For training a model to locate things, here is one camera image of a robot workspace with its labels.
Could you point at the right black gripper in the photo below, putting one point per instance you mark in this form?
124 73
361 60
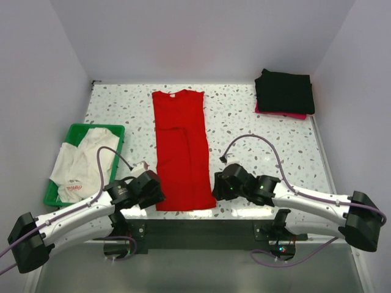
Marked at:
219 192

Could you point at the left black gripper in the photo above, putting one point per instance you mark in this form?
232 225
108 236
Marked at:
157 196

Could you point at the red t shirt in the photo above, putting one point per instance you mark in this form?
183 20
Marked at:
182 151

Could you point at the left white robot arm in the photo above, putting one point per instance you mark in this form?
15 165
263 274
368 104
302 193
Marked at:
33 239

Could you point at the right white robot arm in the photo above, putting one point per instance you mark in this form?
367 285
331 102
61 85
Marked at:
353 218

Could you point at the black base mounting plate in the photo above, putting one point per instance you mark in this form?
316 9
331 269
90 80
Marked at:
146 235

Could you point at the white t shirt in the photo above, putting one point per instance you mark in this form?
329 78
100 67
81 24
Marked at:
75 172

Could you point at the pink folded t shirt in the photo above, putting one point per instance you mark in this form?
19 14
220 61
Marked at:
287 115

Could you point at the black folded t shirt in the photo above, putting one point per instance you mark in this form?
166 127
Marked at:
278 92

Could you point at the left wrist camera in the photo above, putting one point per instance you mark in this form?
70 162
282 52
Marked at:
139 169

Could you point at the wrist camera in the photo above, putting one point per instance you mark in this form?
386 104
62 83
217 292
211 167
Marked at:
139 169
229 159

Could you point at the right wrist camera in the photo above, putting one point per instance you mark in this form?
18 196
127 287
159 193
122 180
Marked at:
229 159

